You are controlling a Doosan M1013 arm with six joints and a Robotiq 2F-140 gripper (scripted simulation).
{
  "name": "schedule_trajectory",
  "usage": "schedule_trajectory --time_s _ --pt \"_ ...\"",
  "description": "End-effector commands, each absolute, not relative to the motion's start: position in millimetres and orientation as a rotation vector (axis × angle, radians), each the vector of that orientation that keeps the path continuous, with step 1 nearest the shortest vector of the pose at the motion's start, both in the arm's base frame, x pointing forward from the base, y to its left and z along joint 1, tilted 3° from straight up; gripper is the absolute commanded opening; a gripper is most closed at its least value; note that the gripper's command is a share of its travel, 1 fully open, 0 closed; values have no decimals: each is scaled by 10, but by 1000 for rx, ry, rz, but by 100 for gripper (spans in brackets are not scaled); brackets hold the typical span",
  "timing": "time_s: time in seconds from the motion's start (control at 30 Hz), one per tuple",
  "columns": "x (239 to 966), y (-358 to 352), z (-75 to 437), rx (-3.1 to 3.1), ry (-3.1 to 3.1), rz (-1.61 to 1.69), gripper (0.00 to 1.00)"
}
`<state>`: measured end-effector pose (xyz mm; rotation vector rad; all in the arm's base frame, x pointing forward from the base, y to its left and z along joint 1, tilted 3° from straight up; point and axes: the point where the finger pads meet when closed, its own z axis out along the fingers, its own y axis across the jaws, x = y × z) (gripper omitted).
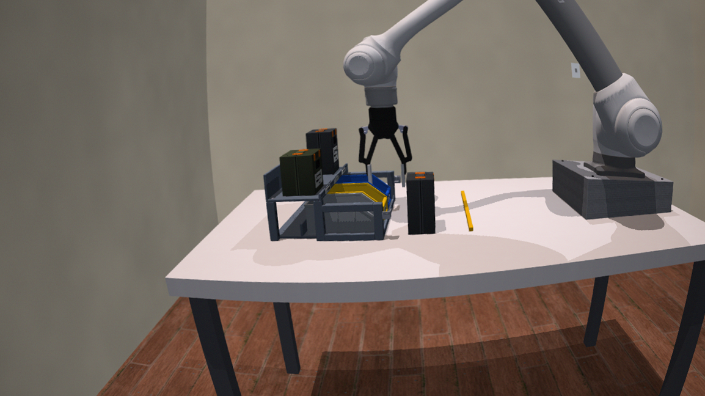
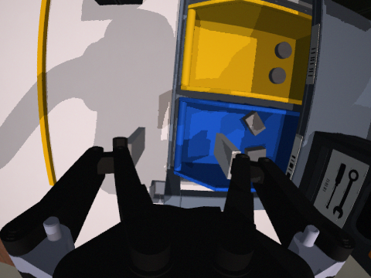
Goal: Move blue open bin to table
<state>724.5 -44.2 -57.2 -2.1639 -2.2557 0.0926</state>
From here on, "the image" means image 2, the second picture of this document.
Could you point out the dark grey disc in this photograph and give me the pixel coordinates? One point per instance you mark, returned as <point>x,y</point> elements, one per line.
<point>277,75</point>
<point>283,50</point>

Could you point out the yellow thin bar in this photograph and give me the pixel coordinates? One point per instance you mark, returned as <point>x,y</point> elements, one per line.
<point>41,88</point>

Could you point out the yellow open bin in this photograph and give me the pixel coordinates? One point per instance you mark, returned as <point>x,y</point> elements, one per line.
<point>231,46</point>

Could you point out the grey open bin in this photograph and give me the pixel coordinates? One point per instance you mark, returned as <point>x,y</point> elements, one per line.
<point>298,5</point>

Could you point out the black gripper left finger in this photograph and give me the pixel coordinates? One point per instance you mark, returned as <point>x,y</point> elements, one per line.
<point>41,236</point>

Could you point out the grey metal shelf rack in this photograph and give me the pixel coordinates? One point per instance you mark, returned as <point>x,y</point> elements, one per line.
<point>337,96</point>

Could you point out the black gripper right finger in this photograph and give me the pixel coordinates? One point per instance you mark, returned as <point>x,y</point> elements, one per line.
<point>299,226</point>

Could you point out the grey metal block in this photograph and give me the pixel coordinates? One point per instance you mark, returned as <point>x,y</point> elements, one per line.
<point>255,152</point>
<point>253,122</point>

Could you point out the blue bin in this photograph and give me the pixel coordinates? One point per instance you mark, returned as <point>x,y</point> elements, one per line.
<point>199,121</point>

